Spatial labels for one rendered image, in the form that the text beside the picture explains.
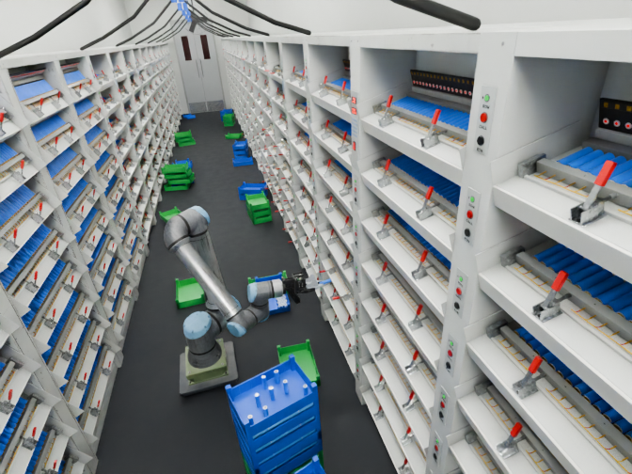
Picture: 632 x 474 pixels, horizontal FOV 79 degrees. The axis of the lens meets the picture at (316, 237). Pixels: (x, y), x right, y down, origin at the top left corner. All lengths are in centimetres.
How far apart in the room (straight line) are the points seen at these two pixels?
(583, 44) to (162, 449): 218
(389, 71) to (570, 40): 82
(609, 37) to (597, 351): 45
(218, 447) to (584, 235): 187
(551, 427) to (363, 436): 133
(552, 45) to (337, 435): 184
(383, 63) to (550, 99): 70
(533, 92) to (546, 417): 59
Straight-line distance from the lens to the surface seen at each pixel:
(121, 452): 234
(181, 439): 226
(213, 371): 234
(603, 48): 64
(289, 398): 164
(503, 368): 96
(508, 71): 76
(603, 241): 66
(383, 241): 137
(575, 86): 85
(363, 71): 138
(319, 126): 209
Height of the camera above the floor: 175
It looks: 28 degrees down
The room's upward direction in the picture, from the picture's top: 4 degrees counter-clockwise
